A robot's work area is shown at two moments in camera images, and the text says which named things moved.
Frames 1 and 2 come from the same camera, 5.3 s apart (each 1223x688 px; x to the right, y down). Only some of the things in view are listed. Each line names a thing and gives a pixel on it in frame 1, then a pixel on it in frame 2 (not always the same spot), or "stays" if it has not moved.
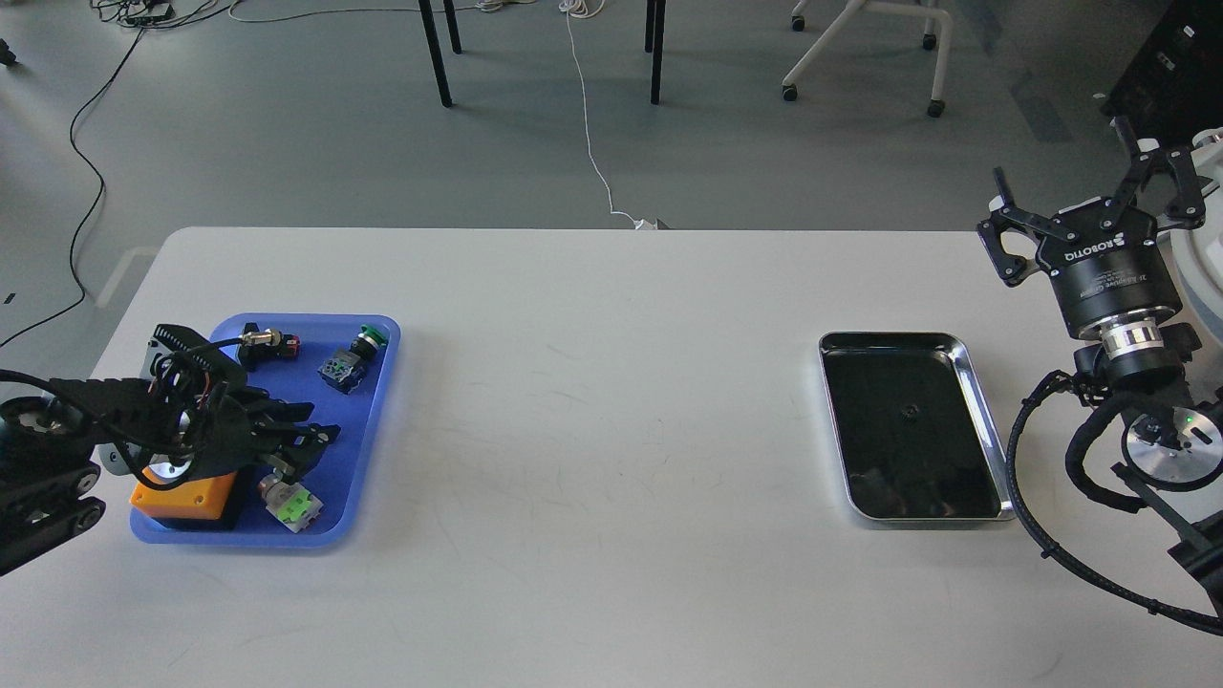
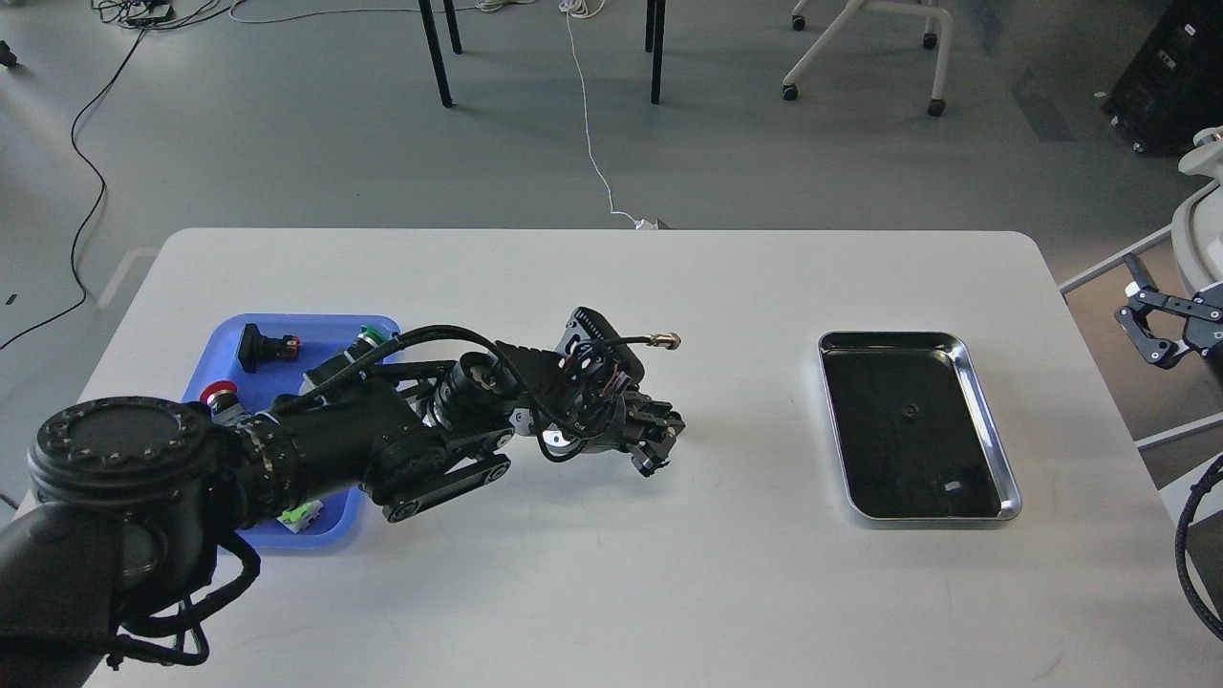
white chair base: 936,106 stays
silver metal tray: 914,435 stays
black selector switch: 260,347 stays
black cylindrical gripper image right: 1106,259 -> 1204,314
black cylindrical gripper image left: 202,412 -> 591,418
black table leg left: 426,11 stays
